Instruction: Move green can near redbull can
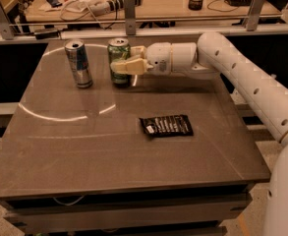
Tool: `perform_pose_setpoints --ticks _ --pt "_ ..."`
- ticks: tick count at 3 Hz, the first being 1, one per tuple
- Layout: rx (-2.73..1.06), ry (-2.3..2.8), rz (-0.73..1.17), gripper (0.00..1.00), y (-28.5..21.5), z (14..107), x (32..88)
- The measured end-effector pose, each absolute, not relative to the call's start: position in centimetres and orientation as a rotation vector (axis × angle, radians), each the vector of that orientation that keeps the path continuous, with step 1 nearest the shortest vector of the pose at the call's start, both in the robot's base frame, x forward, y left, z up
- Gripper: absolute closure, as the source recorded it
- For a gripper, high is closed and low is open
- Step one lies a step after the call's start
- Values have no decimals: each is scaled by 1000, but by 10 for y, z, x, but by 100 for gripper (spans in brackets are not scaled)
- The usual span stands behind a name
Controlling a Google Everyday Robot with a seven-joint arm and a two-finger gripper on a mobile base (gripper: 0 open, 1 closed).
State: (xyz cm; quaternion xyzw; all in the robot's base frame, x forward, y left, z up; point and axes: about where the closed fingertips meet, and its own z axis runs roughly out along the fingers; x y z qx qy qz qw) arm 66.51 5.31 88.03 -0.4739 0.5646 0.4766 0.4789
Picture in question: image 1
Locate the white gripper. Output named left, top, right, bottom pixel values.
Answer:
left=110, top=42, right=171, bottom=75

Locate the green soda can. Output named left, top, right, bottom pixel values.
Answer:
left=107, top=37, right=131, bottom=88

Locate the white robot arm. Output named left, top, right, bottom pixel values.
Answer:
left=110, top=32, right=288, bottom=236

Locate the silver blue redbull can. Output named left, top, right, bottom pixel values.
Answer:
left=64, top=39, right=92, bottom=89

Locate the black snack packet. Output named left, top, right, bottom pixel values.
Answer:
left=140, top=115, right=194, bottom=138

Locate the grey cylindrical device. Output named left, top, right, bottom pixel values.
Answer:
left=89, top=0, right=144, bottom=18

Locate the black mesh cup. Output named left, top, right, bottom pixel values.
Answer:
left=188, top=0, right=203, bottom=11

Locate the middle metal bracket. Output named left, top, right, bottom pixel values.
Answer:
left=124, top=0, right=136, bottom=35

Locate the metal bracket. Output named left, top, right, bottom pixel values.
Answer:
left=243, top=0, right=265, bottom=31
left=124, top=0, right=136, bottom=35
left=0, top=2, right=15, bottom=40

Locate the left metal bracket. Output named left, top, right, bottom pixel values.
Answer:
left=0, top=2, right=15, bottom=40

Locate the right metal bracket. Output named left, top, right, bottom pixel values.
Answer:
left=243, top=0, right=265, bottom=31

